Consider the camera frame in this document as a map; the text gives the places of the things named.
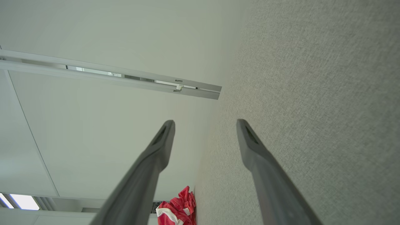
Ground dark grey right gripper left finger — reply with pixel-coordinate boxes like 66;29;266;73
90;120;176;225

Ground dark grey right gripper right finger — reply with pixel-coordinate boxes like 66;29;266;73
236;119;323;225

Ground red shorts with white stripe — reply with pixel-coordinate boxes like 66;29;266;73
156;186;197;225

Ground grey metal partition post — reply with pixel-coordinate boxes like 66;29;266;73
0;49;223;100

